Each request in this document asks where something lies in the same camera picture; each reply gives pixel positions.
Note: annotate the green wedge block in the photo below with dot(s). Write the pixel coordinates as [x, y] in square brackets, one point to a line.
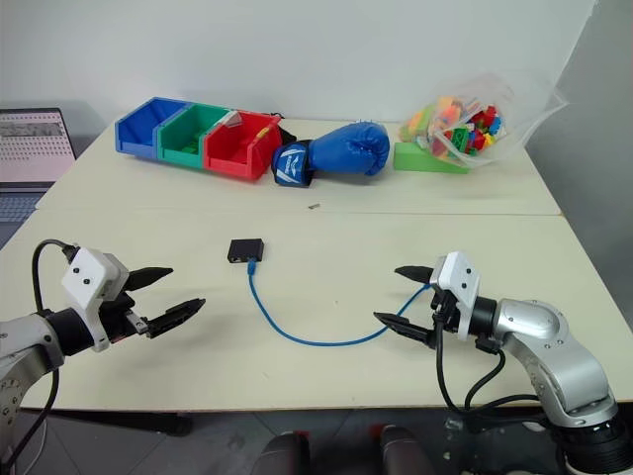
[410, 157]

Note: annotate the blue plastic storage bin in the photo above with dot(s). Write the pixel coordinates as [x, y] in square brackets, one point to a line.
[133, 141]

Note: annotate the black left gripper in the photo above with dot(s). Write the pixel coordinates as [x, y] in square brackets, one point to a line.
[118, 316]

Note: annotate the red plastic storage bin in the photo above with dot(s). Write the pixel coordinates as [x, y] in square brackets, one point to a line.
[232, 165]

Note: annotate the small black adapter box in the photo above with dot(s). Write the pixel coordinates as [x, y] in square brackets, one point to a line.
[245, 247]

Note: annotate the yellow label on bin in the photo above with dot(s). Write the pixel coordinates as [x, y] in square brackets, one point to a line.
[264, 133]

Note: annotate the green toy brick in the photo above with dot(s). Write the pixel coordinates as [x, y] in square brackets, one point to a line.
[192, 146]

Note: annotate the dark rounded shape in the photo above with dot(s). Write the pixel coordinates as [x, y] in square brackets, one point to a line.
[287, 455]
[405, 452]

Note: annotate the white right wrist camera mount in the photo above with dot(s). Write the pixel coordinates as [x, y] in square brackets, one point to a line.
[462, 282]

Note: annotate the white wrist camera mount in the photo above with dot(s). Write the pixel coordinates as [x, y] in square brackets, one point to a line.
[89, 277]
[462, 282]

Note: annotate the clear bag of toy bricks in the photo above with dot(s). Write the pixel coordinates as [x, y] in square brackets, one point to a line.
[460, 128]

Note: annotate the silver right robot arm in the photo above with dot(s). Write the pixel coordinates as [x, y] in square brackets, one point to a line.
[544, 336]

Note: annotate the blue boxing glove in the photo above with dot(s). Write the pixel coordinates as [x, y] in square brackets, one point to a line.
[346, 148]

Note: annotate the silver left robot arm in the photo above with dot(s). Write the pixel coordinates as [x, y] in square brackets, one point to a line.
[25, 336]

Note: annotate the grey laptop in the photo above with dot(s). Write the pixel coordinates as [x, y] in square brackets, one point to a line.
[29, 143]

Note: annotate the green plastic storage bin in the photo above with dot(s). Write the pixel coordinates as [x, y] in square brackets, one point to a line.
[175, 152]

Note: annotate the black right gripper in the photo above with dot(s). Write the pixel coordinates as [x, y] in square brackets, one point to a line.
[445, 309]

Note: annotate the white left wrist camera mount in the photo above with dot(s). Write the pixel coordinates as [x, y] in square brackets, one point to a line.
[89, 277]

